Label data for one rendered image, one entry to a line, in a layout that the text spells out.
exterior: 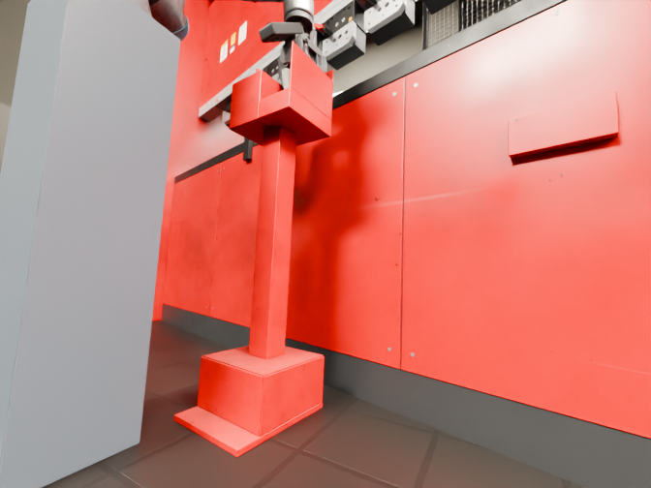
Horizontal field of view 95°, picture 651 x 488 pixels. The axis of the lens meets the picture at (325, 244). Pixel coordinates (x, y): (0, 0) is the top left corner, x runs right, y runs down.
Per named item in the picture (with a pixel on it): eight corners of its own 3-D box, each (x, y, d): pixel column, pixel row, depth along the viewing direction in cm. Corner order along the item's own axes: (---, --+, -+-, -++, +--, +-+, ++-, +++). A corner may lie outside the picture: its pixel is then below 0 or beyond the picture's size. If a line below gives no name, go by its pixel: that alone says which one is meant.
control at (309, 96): (228, 129, 74) (233, 62, 76) (273, 152, 87) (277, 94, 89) (289, 106, 63) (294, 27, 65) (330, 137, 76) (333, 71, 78)
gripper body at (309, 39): (323, 74, 76) (323, 27, 76) (301, 55, 68) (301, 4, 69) (299, 83, 80) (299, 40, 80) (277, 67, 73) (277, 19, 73)
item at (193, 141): (129, 316, 186) (165, -17, 209) (248, 309, 247) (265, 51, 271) (140, 321, 168) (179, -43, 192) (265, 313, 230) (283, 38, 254)
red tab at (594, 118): (508, 156, 57) (507, 120, 57) (511, 159, 58) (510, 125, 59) (618, 132, 46) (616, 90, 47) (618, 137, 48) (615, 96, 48)
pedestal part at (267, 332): (247, 354, 69) (263, 131, 74) (266, 350, 74) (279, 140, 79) (265, 359, 65) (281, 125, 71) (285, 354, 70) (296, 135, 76)
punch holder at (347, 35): (322, 59, 116) (324, 20, 118) (336, 71, 122) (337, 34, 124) (352, 40, 106) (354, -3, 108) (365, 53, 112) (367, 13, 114)
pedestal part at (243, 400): (172, 420, 61) (178, 359, 62) (263, 386, 82) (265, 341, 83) (236, 458, 50) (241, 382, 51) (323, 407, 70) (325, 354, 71)
